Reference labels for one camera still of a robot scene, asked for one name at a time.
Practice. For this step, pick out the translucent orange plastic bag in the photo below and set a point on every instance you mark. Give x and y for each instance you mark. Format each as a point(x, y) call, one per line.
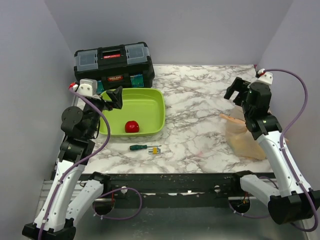
point(239, 138)

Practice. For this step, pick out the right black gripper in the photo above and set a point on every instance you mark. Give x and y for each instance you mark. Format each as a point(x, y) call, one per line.
point(240, 85)

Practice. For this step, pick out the green plastic basin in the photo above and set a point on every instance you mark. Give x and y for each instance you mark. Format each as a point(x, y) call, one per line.
point(146, 106)

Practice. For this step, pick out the small yellow metal connector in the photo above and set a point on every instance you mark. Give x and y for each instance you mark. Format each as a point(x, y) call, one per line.
point(154, 150)

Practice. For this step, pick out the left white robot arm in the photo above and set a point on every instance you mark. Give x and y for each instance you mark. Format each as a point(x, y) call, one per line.
point(60, 214)

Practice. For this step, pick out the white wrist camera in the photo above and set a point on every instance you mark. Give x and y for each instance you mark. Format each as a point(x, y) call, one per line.
point(264, 77)
point(86, 87)

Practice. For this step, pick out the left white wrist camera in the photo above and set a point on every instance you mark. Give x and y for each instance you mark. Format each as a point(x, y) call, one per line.
point(86, 87)

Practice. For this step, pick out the green handled screwdriver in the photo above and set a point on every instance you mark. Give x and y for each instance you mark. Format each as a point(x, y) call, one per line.
point(142, 147)

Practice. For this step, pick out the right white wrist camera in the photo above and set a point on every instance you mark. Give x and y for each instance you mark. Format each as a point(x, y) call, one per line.
point(264, 77)

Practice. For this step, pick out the red fake pomegranate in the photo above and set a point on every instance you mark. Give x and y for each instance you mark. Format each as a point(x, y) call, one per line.
point(131, 127)

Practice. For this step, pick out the black plastic toolbox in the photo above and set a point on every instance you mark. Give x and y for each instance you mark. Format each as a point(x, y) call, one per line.
point(125, 65)

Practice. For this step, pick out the black metal base rail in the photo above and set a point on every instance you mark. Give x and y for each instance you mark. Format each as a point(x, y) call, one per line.
point(170, 190)

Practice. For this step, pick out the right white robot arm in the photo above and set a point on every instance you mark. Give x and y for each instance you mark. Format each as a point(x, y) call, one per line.
point(294, 199)

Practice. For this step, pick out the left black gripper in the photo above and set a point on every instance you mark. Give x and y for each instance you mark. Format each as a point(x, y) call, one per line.
point(116, 96)

